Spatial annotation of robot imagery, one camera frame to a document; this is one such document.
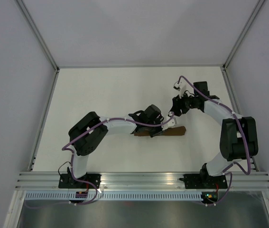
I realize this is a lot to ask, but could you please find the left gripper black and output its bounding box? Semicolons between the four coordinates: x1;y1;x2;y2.
146;116;168;139

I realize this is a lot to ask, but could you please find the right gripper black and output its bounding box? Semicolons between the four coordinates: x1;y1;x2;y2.
169;90;198;117

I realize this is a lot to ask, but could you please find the brown cloth napkin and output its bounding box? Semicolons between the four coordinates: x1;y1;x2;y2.
134;126;186;138

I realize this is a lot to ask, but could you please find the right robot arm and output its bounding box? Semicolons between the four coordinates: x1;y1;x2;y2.
170;80;259;189

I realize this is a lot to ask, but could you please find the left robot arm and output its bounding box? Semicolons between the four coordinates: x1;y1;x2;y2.
58;104;165;189

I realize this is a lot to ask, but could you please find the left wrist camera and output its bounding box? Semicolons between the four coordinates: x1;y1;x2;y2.
161;114;177;131

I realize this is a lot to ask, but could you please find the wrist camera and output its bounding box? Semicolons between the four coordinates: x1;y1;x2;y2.
161;114;177;131
173;81;187;99

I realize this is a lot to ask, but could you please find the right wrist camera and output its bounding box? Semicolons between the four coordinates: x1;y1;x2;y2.
173;81;187;99

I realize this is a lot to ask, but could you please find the right side aluminium rail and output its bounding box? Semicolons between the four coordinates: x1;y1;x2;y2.
221;68;260;172

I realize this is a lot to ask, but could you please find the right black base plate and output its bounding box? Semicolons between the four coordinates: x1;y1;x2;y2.
179;173;228;190

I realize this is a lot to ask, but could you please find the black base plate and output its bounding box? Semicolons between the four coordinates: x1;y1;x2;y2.
179;173;228;190
58;173;102;190

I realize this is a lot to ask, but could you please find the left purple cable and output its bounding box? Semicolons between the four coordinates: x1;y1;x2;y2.
25;111;175;209

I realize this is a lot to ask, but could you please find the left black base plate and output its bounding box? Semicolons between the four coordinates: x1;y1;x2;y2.
58;173;102;190

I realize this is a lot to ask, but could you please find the right aluminium frame post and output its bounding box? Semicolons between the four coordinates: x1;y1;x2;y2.
221;0;267;71

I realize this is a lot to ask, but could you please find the aluminium frame post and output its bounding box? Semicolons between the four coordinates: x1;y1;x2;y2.
221;0;267;71
14;0;59;72

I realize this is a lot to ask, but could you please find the aluminium front rail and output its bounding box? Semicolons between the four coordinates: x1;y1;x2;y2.
14;171;269;191

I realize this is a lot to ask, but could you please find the white slotted cable duct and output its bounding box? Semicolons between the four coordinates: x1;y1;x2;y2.
25;191;202;201

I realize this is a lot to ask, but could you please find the left aluminium frame post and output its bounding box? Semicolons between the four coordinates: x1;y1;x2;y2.
14;0;59;72

